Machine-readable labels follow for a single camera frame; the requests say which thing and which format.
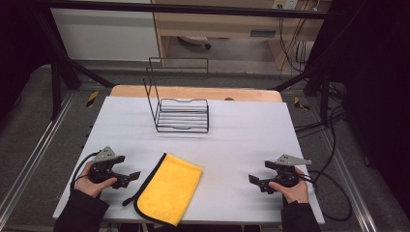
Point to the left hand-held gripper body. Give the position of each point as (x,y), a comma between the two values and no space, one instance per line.
(102,167)

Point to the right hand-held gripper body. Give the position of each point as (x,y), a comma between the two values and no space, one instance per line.
(285,175)

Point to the person's right hand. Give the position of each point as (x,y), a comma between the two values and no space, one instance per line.
(295,191)

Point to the person's left hand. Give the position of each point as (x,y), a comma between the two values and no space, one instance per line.
(92,187)

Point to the yellow microfibre cloth black trim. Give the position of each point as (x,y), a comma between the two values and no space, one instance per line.
(169,188)

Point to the yellow black floor tape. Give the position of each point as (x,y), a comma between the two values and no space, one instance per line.
(301,103)
(92,99)

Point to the white panel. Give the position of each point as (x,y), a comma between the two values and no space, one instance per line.
(103,35)

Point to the white object under desk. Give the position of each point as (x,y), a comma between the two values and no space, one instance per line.
(195,41)

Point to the light wooden desk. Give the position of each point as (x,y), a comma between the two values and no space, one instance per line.
(232,27)

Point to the aluminium floor rail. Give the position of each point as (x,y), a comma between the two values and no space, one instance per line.
(30,161)
(351,183)

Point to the white wall socket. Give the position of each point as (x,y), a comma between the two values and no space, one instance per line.
(285,4)

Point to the black metal frame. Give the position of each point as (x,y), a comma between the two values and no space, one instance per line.
(193,8)

